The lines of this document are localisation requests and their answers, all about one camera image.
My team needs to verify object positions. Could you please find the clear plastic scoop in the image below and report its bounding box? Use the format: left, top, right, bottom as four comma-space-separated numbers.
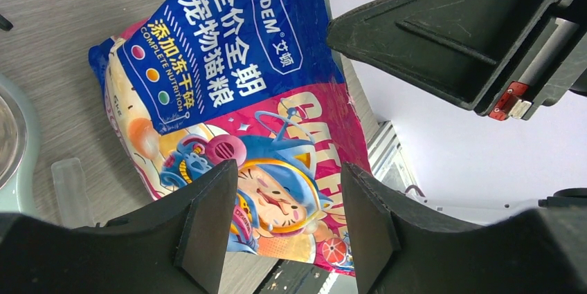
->
51, 158, 96, 228

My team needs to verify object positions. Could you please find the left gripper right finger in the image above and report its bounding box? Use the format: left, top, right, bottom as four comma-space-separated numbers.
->
341, 163, 586, 293

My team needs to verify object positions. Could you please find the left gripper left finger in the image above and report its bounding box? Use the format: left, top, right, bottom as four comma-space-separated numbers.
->
1, 160, 237, 293

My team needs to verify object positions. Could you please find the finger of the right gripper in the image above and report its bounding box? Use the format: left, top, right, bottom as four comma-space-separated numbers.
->
327, 0, 586, 121

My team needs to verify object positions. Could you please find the green double pet bowl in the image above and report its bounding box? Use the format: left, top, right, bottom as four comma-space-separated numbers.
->
1, 75, 41, 218

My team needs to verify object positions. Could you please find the colourful cat food bag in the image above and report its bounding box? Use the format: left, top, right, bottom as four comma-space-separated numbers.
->
88, 0, 370, 275

